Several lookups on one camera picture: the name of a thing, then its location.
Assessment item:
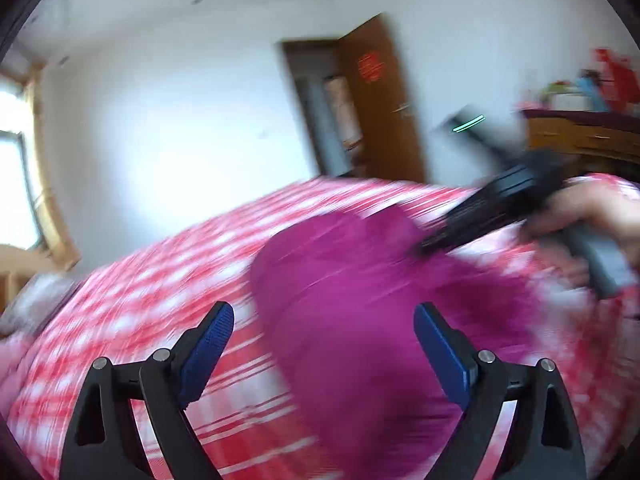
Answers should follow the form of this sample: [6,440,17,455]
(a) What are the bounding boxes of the magenta down jacket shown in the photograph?
[250,205,541,479]

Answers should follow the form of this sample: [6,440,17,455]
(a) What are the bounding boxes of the person's right hand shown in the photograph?
[518,180,639,287]

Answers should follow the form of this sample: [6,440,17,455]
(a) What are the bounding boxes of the red white plaid bedspread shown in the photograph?
[6,178,639,479]

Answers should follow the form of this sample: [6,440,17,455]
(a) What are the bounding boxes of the wooden dresser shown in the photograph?
[521,110,639,183]

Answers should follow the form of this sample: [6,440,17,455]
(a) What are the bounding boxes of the red items on dresser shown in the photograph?
[593,48,639,113]

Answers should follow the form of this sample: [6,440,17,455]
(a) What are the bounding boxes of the brown wooden door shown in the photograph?
[337,13,427,183]

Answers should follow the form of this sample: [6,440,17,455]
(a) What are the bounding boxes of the striped grey pillow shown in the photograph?
[1,273,84,338]

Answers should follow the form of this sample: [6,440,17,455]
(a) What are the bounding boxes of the yellow curtain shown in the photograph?
[25,62,82,271]

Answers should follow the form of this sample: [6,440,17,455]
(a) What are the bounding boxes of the red paper door decoration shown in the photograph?
[357,51,385,84]

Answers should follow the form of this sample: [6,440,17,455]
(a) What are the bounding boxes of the wooden round headboard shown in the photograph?
[0,245,61,311]

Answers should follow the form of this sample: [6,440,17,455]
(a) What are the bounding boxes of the silver door handle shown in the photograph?
[393,102,412,117]

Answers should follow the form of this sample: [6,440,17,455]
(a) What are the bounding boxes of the dark door frame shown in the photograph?
[280,39,367,178]

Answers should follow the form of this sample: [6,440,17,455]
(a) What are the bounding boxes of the window with frame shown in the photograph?
[1,77,43,249]

